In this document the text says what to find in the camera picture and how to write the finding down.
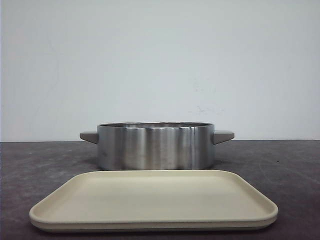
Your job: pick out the stainless steel steamer pot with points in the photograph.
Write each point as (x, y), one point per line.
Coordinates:
(156, 145)

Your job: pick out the beige plastic tray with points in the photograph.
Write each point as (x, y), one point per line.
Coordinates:
(154, 200)

